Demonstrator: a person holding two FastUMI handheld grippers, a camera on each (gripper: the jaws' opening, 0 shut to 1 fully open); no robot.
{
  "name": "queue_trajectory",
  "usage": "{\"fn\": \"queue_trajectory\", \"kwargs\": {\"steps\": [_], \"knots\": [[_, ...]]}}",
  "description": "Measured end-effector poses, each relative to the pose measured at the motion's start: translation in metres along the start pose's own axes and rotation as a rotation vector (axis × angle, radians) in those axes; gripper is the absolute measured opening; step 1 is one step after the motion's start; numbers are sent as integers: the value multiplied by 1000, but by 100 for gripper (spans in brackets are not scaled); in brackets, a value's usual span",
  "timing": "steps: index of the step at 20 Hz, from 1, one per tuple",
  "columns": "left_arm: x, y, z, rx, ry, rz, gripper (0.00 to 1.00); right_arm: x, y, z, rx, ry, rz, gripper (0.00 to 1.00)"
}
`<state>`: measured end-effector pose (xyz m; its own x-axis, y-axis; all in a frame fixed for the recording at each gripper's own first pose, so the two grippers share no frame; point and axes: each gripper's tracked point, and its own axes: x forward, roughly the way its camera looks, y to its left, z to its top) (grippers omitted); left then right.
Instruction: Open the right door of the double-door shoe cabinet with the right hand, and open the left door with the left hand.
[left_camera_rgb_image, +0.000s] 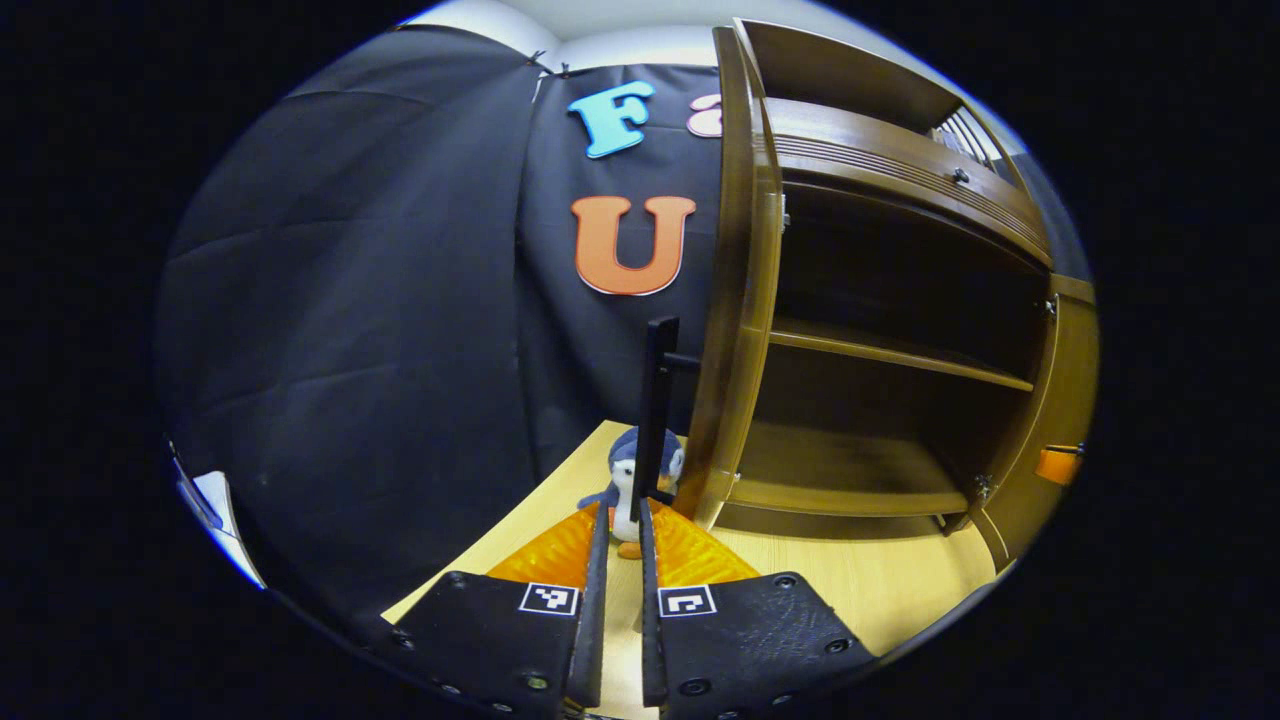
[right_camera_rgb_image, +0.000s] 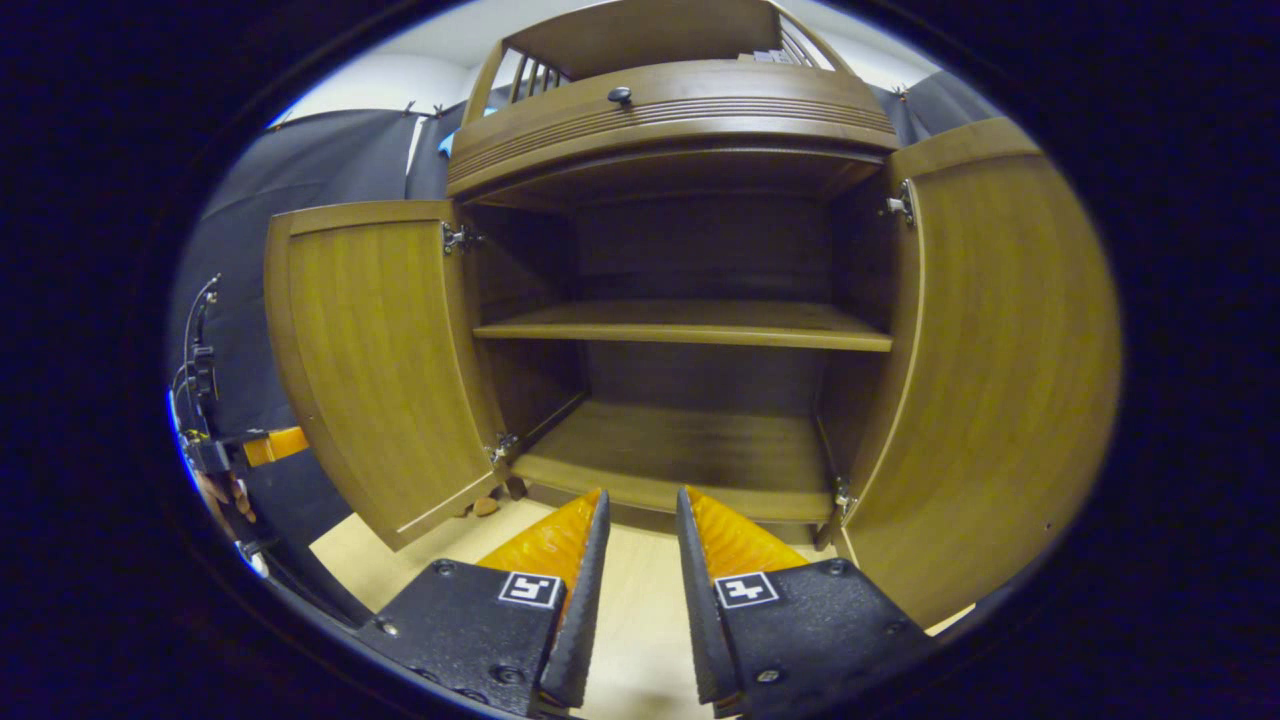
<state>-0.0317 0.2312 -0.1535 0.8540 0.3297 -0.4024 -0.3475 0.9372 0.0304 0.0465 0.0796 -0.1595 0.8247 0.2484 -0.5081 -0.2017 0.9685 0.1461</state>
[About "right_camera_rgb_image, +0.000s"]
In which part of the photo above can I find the wooden inner shelf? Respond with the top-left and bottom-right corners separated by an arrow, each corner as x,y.
472,298 -> 894,353

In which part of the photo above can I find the wooden shoe cabinet door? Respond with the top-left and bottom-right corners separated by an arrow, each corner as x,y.
840,117 -> 1123,631
263,198 -> 506,553

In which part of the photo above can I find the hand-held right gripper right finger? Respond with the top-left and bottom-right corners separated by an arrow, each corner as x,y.
675,486 -> 936,719

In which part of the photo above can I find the wooden double-door shoe cabinet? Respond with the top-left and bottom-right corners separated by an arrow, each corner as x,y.
262,0 -> 1123,631

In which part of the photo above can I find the wooden cabinet drawer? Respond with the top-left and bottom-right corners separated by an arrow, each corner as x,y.
445,58 -> 901,198

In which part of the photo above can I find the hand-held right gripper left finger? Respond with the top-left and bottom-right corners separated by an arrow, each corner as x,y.
355,488 -> 613,716

